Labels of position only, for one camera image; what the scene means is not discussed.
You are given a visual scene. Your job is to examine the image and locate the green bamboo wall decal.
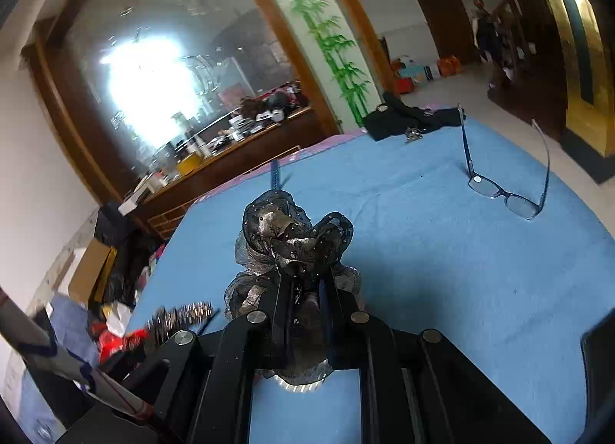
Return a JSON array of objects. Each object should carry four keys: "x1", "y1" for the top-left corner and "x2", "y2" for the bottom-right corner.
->
[{"x1": 269, "y1": 0, "x2": 373, "y2": 128}]

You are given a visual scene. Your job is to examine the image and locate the white and blue rolled fabric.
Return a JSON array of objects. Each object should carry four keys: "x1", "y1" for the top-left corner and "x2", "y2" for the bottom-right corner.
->
[{"x1": 0, "y1": 293, "x2": 155, "y2": 421}]

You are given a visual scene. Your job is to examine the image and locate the blue table cloth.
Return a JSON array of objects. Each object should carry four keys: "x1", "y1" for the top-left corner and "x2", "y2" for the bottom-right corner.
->
[{"x1": 125, "y1": 115, "x2": 611, "y2": 444}]

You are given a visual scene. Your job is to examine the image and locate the black cloth pouch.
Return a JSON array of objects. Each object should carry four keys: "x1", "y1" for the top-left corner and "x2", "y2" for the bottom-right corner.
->
[{"x1": 362, "y1": 93, "x2": 467, "y2": 142}]

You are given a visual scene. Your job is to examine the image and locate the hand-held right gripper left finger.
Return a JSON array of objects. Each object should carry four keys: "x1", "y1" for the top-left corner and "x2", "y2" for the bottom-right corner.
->
[{"x1": 115, "y1": 278, "x2": 296, "y2": 444}]

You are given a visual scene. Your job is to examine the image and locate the blue plaid cloth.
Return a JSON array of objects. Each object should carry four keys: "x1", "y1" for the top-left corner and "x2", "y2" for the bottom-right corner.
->
[{"x1": 48, "y1": 293, "x2": 101, "y2": 368}]

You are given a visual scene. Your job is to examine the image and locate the black lace scrunchie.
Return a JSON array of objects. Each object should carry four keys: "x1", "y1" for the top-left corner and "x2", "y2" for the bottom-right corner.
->
[{"x1": 223, "y1": 189, "x2": 363, "y2": 384}]

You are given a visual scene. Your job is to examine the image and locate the black bag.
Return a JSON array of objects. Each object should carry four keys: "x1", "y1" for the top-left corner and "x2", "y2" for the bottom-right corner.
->
[{"x1": 93, "y1": 201, "x2": 145, "y2": 243}]

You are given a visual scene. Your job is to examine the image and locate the blue framed eyeglasses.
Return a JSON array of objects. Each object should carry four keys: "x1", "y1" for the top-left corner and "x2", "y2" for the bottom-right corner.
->
[{"x1": 456, "y1": 103, "x2": 553, "y2": 221}]

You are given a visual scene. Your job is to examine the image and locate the black smartphone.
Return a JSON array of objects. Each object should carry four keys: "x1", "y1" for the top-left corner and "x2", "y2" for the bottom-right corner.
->
[{"x1": 580, "y1": 313, "x2": 615, "y2": 430}]

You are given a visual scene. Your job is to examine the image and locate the white crumpled paper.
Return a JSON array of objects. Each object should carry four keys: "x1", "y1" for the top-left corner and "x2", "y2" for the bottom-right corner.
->
[{"x1": 103, "y1": 302, "x2": 133, "y2": 334}]

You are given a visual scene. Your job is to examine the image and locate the brown wooden door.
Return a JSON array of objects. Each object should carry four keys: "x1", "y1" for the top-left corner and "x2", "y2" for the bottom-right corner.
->
[{"x1": 402, "y1": 0, "x2": 481, "y2": 67}]

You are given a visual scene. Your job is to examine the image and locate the flat white box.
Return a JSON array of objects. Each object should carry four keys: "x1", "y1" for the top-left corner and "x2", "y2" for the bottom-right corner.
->
[{"x1": 118, "y1": 189, "x2": 150, "y2": 216}]

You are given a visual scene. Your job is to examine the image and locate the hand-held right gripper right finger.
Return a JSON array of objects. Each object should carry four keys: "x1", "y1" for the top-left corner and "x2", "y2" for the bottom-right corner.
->
[{"x1": 326, "y1": 277, "x2": 549, "y2": 444}]

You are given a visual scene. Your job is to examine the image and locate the red plastic bag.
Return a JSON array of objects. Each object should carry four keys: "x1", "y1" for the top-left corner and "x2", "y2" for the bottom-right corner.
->
[{"x1": 93, "y1": 324, "x2": 147, "y2": 363}]

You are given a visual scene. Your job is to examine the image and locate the dark beaded bracelet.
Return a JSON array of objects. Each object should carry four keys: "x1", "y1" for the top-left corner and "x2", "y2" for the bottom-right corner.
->
[{"x1": 146, "y1": 301, "x2": 214, "y2": 344}]

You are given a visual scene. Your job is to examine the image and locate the wooden counter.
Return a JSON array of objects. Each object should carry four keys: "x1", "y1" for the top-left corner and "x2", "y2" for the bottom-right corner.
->
[{"x1": 122, "y1": 105, "x2": 337, "y2": 238}]

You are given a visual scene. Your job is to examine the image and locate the wood framed glass partition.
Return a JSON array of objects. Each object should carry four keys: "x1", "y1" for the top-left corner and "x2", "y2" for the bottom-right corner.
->
[{"x1": 22, "y1": 0, "x2": 337, "y2": 238}]

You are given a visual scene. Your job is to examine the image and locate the brown cardboard box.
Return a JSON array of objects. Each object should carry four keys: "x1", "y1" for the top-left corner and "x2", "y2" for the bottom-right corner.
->
[{"x1": 67, "y1": 237, "x2": 118, "y2": 308}]

